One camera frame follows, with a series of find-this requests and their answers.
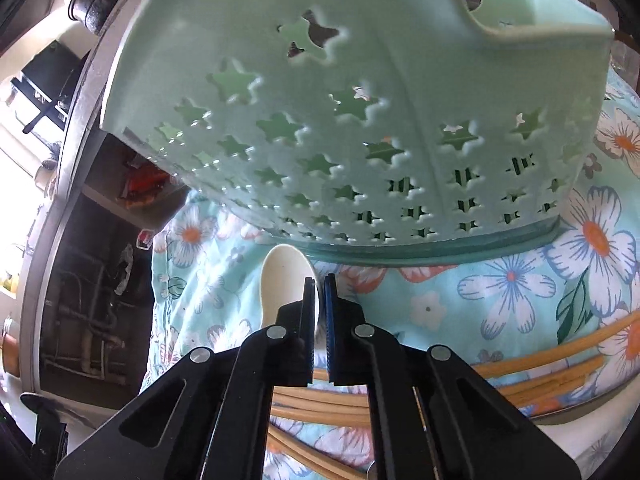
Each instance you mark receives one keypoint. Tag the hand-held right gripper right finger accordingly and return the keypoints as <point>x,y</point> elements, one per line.
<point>331,320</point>

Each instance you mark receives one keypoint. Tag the white plastic bag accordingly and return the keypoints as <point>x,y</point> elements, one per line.
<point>124,270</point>

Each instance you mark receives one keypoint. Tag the red snack packet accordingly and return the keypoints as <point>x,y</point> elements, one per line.
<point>150,182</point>

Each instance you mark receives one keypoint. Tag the grey drain pipes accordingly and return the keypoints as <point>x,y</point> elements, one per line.
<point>92,347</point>

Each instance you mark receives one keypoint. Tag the cream plastic rice spoon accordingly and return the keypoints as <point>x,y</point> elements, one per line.
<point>285,280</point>

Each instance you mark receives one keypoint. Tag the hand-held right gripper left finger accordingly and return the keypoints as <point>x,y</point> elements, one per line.
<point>306,332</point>

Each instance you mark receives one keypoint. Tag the floral blue cloth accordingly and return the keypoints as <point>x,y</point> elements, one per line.
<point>500,290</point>

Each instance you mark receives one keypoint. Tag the copper pot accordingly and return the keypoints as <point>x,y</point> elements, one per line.
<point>9,350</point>

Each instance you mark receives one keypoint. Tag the green star-cutout utensil holder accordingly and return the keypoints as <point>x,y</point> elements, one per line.
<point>400,60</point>

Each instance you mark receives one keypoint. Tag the black metal rack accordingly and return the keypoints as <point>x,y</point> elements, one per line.
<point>50,75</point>

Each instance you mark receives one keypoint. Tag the grey concrete counter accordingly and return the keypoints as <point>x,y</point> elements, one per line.
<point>75,125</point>

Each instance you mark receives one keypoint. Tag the yellow oil jug red cap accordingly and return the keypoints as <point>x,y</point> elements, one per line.
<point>145,239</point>

